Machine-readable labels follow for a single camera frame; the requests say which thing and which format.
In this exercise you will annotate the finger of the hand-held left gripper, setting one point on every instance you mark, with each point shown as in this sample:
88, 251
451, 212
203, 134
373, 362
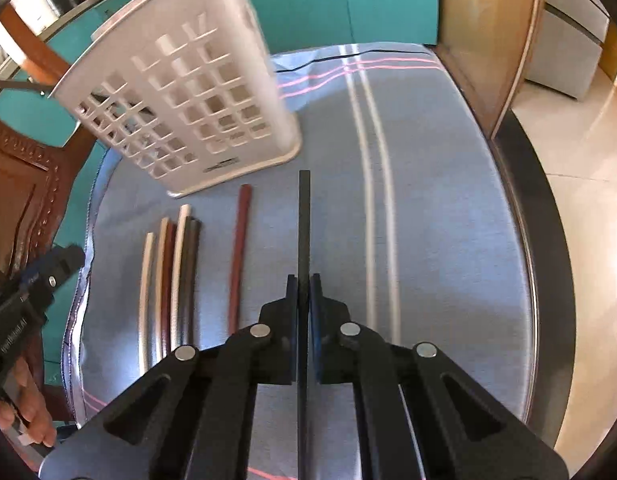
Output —
63, 262

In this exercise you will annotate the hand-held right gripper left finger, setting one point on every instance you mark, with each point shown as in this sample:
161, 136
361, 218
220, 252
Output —
291, 320

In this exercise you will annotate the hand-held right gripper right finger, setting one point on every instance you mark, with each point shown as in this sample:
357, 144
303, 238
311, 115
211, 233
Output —
316, 325

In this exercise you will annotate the red-brown chopstick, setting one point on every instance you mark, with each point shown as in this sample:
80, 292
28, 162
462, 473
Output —
169, 280
238, 260

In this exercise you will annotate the white chopstick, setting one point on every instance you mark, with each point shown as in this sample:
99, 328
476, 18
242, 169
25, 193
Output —
147, 285

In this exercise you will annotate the beige chopstick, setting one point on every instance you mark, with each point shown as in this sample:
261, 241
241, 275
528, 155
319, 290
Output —
162, 260
179, 260

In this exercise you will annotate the black chopstick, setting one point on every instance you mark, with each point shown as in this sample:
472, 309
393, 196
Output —
304, 220

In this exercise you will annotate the dark brown chopstick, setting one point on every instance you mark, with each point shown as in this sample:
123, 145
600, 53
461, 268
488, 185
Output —
190, 270

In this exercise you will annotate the white plastic utensil basket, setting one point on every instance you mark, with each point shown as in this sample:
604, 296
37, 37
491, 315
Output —
188, 85

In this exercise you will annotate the person's left hand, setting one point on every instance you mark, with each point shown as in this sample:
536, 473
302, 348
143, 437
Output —
31, 405

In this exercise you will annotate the blue striped cloth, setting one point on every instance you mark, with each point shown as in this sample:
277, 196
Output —
438, 210

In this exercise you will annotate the grey kitchen countertop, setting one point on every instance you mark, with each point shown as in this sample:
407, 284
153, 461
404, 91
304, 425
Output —
88, 7

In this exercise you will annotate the wooden framed glass partition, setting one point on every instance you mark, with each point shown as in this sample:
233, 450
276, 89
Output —
488, 35

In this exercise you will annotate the silver refrigerator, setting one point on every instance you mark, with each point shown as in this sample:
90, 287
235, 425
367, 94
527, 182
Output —
563, 35

